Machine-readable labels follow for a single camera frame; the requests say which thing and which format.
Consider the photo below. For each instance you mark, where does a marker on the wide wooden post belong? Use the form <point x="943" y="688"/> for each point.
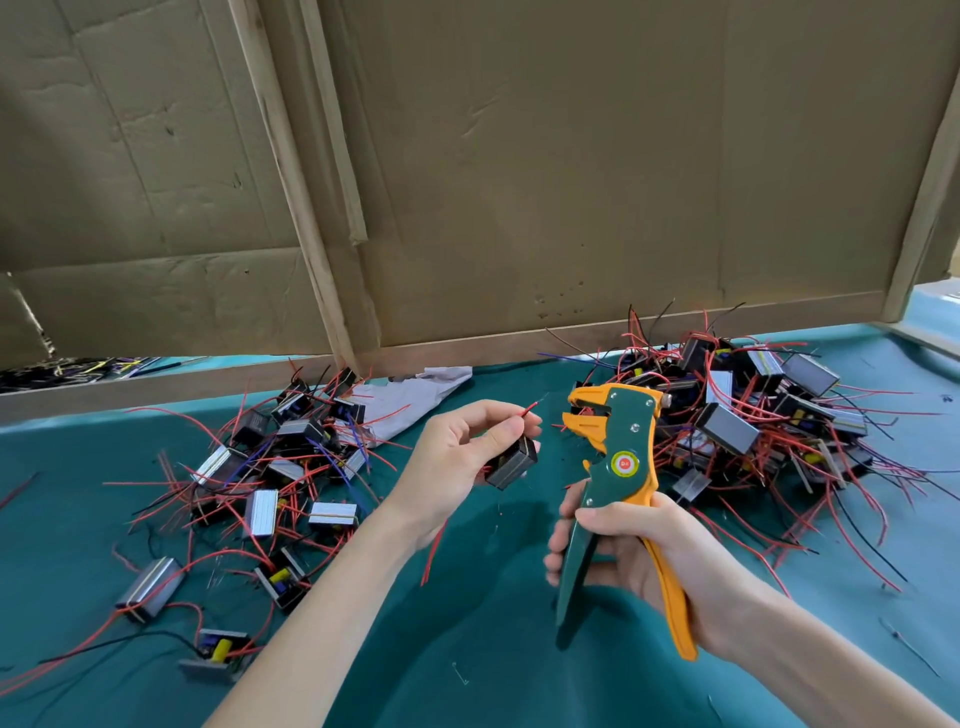
<point x="293" y="180"/>

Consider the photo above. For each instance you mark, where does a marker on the person's right forearm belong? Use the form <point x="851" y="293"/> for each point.
<point x="840" y="672"/>

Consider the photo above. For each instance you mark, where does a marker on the long wooden bottom rail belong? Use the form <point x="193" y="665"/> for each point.
<point x="630" y="333"/>

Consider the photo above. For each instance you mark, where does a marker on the crumpled grey plastic bag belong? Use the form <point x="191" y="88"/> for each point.
<point x="405" y="402"/>

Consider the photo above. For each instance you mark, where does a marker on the person's left forearm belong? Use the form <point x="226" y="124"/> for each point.
<point x="315" y="638"/>

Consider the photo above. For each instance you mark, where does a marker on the creased brown cardboard panel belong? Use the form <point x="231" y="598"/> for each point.
<point x="135" y="150"/>

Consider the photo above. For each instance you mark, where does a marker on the short wooden bottom rail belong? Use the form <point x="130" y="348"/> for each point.
<point x="150" y="390"/>

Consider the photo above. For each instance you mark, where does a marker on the smooth brown cardboard panel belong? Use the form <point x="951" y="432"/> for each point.
<point x="630" y="150"/>

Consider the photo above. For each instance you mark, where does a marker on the flat grey board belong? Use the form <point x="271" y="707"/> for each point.
<point x="930" y="320"/>

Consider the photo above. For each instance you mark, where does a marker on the person's right hand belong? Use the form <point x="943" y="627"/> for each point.
<point x="668" y="570"/>

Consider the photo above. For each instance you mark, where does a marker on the wooden corner post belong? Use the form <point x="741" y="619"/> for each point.
<point x="918" y="218"/>

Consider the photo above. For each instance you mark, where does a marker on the thin wooden strip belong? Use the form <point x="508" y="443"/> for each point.
<point x="333" y="120"/>

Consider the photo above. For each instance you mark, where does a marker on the person's left hand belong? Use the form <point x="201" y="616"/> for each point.
<point x="443" y="473"/>

